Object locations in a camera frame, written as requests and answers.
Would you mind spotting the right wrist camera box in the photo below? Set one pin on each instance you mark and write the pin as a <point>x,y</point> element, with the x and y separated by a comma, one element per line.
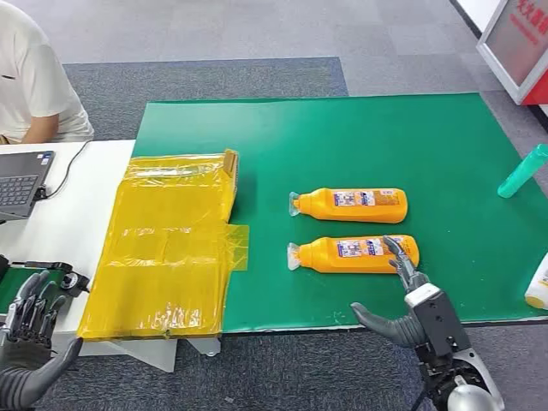
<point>441,323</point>

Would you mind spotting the white and yellow bottle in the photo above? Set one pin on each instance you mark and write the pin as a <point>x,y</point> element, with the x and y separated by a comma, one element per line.
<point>540,286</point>

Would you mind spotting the orange bottle with blue label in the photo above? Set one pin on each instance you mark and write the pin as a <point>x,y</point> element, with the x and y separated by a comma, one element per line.
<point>325,205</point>
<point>325,256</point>

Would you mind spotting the yellow plastic wrapped box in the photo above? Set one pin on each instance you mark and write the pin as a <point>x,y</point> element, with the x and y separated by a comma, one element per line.
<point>167,255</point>

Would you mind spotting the green belt conveyor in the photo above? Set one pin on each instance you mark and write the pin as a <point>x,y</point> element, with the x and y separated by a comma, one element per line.
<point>13,283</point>

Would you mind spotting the grey laptop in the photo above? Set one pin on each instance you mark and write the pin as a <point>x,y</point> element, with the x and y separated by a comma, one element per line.
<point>19,181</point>

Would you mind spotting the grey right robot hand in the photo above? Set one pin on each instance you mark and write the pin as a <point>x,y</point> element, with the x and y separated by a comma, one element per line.
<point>400,333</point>

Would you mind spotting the teal green bottle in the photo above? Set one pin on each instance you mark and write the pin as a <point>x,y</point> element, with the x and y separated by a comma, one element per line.
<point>520,173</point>

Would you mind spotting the white and red display stand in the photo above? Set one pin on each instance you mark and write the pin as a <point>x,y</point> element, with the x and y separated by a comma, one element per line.
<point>515,45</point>

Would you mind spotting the white table base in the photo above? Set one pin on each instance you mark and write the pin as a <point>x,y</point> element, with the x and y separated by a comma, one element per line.
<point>149,353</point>

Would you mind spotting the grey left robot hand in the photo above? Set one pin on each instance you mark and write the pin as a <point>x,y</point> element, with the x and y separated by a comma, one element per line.
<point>29,317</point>

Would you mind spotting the person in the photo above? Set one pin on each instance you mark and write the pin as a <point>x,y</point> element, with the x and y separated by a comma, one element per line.
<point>34,74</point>

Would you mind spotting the green table mat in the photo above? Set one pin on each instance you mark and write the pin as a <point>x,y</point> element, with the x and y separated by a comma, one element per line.
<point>343,142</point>

